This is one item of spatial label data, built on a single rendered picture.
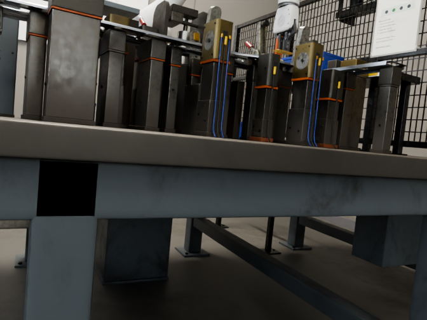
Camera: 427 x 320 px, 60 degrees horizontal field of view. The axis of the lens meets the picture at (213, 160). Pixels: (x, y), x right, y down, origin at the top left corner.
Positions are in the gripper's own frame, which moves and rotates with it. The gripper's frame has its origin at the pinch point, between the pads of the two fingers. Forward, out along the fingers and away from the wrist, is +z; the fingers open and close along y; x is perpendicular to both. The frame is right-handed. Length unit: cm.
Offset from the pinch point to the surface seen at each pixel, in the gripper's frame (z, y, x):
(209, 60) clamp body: 16, 19, -44
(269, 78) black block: 17.8, 20.4, -21.5
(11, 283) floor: 108, -54, -89
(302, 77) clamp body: 15.6, 21.6, -8.6
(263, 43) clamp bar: -3.7, -14.9, 0.7
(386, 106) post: 23.1, 39.6, 13.1
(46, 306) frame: 61, 69, -91
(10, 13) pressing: 8, -9, -95
